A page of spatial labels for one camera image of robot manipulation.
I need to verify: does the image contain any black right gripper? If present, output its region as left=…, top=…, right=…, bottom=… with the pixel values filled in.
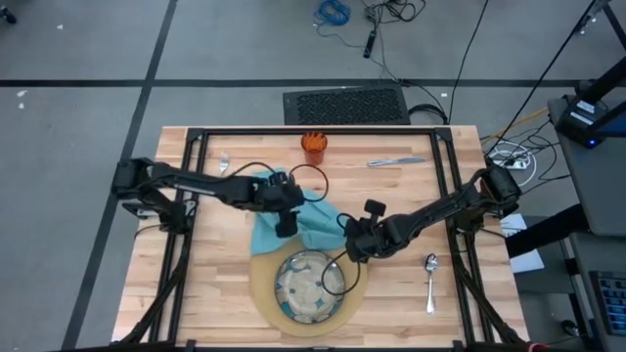
left=344, top=217, right=407, bottom=264

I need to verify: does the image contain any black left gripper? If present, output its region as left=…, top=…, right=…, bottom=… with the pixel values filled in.
left=248, top=181, right=307, bottom=240

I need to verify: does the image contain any teal cloth napkin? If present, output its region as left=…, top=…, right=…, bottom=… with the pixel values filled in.
left=249, top=168, right=349, bottom=256

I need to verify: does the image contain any silver knife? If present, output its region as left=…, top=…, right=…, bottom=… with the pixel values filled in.
left=366, top=155, right=426, bottom=168

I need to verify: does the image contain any round woven tan placemat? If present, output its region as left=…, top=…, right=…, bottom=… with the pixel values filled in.
left=247, top=239, right=369, bottom=338

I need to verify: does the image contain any silver spoon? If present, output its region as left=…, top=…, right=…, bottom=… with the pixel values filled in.
left=423, top=252, right=440, bottom=317

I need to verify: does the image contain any black perforated floor mat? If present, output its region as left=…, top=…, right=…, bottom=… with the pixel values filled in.
left=282, top=85, right=413, bottom=127

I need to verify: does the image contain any white paper sheet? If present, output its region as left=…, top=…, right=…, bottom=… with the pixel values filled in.
left=499, top=212, right=546, bottom=275

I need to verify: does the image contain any white power strip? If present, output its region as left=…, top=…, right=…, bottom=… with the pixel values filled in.
left=491, top=155, right=528, bottom=171

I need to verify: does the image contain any black metal beam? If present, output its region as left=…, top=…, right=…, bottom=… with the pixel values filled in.
left=505, top=202, right=591, bottom=260
left=574, top=54, right=626, bottom=105

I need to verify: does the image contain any black power strip bar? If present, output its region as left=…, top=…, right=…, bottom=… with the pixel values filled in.
left=362, top=29, right=380, bottom=61

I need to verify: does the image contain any grey equipment cart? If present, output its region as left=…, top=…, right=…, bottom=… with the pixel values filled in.
left=546, top=95, right=626, bottom=239

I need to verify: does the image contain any black box with blue light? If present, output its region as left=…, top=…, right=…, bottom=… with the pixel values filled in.
left=554, top=94, right=626, bottom=150

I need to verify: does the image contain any keyboard with blue keys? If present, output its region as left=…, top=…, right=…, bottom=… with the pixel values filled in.
left=588, top=269, right=626, bottom=337

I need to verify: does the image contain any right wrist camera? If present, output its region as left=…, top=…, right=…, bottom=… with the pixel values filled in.
left=364, top=198, right=387, bottom=221

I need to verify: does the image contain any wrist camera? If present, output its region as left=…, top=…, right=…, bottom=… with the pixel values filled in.
left=267, top=169, right=296, bottom=190
left=364, top=198, right=387, bottom=221

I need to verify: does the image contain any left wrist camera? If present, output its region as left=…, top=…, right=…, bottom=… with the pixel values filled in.
left=267, top=169, right=296, bottom=190

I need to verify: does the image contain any left gripper cable loop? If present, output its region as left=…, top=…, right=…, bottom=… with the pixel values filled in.
left=229, top=160, right=331, bottom=203

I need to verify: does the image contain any gripper cable loop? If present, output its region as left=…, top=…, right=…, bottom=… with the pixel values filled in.
left=229, top=160, right=331, bottom=203
left=320, top=212, right=364, bottom=297

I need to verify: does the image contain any right gripper cable loop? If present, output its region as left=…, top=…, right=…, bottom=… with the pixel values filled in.
left=320, top=212, right=364, bottom=297

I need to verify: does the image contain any black aluminium table frame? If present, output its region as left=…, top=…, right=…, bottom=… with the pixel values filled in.
left=116, top=126, right=529, bottom=352

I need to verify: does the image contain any coiled black cable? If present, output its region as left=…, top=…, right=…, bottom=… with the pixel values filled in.
left=407, top=103, right=450, bottom=126

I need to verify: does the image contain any yellow floor cable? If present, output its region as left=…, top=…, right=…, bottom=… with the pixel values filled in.
left=481, top=106, right=550, bottom=144

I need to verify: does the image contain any long black floor cable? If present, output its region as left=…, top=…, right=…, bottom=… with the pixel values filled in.
left=487, top=0, right=602, bottom=151
left=446, top=0, right=490, bottom=126

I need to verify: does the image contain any blue coiled cable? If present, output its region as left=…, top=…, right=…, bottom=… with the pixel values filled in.
left=312, top=0, right=366, bottom=50

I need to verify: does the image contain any tangled black cable bundle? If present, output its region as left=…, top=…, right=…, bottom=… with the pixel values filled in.
left=360, top=0, right=427, bottom=24

